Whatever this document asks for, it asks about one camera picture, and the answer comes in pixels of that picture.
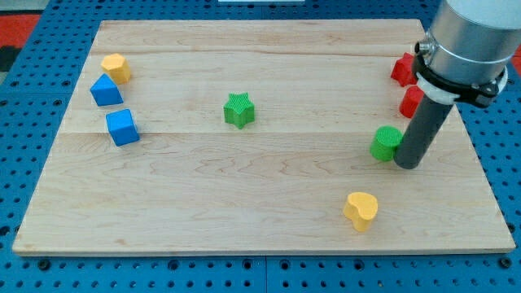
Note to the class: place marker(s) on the yellow heart block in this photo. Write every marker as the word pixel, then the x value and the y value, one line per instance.
pixel 361 209

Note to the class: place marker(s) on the red cylinder block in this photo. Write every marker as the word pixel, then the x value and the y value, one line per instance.
pixel 411 100

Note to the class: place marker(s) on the light wooden board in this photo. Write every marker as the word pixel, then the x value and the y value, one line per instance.
pixel 194 185

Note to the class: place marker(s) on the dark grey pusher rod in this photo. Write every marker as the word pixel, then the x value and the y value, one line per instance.
pixel 420 133

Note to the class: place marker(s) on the blue triangle block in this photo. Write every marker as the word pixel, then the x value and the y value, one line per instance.
pixel 105 92

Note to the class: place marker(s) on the green cylinder block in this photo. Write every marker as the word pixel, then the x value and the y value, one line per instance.
pixel 385 142

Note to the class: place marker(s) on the yellow pentagon block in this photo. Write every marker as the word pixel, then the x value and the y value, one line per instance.
pixel 117 68

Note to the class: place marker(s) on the blue cube block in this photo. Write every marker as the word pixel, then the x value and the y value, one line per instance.
pixel 121 127

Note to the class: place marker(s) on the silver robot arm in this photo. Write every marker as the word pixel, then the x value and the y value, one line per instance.
pixel 463 56

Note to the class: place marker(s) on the green star block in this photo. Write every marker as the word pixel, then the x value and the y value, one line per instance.
pixel 239 110

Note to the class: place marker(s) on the red star block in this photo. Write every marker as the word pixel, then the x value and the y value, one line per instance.
pixel 402 70

